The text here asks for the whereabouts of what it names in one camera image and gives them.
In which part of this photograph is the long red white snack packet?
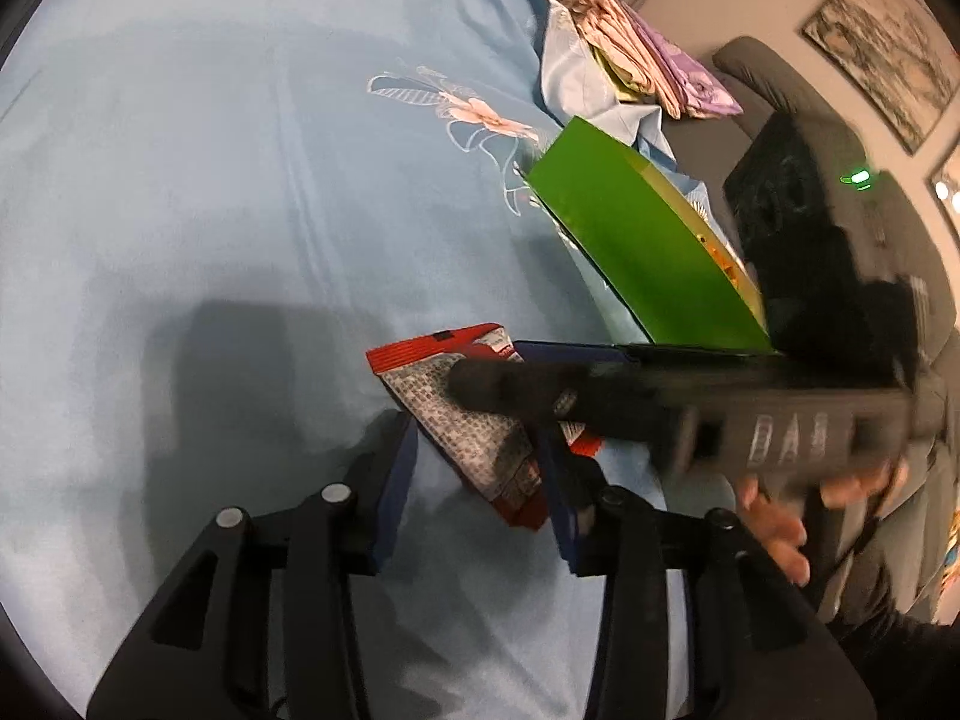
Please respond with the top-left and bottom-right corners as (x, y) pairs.
(366, 324), (605, 532)

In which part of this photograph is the blue floral blanket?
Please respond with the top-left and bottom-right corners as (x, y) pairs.
(0, 0), (743, 720)

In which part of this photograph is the green cardboard box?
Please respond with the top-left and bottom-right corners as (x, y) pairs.
(523, 116), (775, 355)

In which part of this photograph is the colourful printed cloth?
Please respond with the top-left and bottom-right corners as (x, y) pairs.
(937, 510), (960, 593)

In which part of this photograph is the person's right hand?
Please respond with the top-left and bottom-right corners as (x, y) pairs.
(737, 457), (910, 587)

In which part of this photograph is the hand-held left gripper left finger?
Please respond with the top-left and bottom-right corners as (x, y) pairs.
(86, 411), (419, 720)

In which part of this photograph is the stack of folded pink cloths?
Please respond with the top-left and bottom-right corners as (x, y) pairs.
(551, 0), (743, 121)

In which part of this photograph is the grey sofa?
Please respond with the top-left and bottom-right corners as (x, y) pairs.
(667, 36), (960, 616)

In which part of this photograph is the glossy framed wall picture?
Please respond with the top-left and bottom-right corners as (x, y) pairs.
(928, 161), (960, 233)

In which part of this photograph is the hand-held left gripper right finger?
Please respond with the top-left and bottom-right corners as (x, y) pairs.
(529, 424), (878, 720)

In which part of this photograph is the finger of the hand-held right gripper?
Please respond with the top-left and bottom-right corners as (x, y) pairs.
(512, 340), (781, 372)
(448, 358), (683, 458)

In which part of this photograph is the framed landscape wall picture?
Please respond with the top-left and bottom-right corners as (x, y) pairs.
(801, 0), (955, 156)

